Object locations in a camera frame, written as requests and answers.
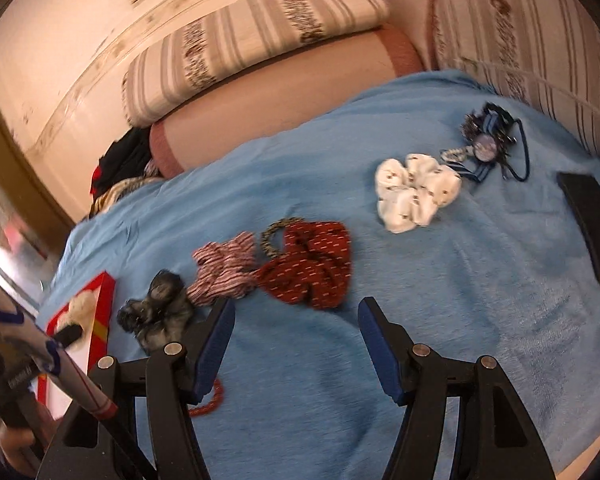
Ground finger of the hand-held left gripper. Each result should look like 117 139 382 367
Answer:
54 324 84 348

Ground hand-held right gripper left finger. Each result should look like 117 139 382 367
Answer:
35 298 237 480

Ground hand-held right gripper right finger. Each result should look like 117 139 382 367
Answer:
357 296 556 480

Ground red cardboard box tray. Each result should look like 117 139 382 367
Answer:
35 270 117 422

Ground grey black sheer scrunchie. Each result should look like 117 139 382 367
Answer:
117 269 197 352

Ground red plaid scrunchie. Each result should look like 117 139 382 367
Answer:
186 232 259 307

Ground dark red dotted scrunchie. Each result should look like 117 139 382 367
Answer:
252 220 354 309

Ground leopard print scrunchie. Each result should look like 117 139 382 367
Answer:
260 217 306 257

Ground white cherry print scrunchie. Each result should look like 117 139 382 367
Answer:
374 153 464 234

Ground person's left hand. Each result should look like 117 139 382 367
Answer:
0 422 38 468

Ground white dotted sheer scrunchie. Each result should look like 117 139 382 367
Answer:
64 291 100 332

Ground stained glass door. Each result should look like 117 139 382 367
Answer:
0 155 51 311

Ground pile of dark clothes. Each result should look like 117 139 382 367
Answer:
89 127 167 218

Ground black phone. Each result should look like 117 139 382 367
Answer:
556 172 600 286

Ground pink bolster cushion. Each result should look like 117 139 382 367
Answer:
149 24 426 178

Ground striped floral pillow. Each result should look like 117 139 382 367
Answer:
430 0 600 161
122 0 392 128

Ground wooden door frame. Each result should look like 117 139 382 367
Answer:
0 45 77 261

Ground blue white striped hair tie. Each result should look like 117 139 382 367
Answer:
440 147 483 183

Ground blue elastic hair tie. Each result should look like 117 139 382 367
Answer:
497 119 532 184

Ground dark blue hair ties bundle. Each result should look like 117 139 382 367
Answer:
461 102 522 163

